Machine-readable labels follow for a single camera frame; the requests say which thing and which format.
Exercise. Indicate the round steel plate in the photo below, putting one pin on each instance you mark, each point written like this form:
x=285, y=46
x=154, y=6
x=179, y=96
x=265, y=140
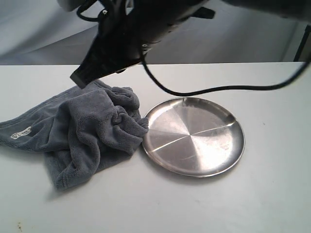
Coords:
x=193, y=137

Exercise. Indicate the grey backdrop cloth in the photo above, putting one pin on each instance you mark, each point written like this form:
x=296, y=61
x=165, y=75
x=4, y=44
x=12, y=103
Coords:
x=40, y=32

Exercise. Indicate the grey fleece towel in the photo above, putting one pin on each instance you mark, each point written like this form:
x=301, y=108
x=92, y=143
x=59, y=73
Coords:
x=79, y=131

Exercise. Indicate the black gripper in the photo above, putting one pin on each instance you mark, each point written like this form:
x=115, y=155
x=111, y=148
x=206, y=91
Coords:
x=129, y=28

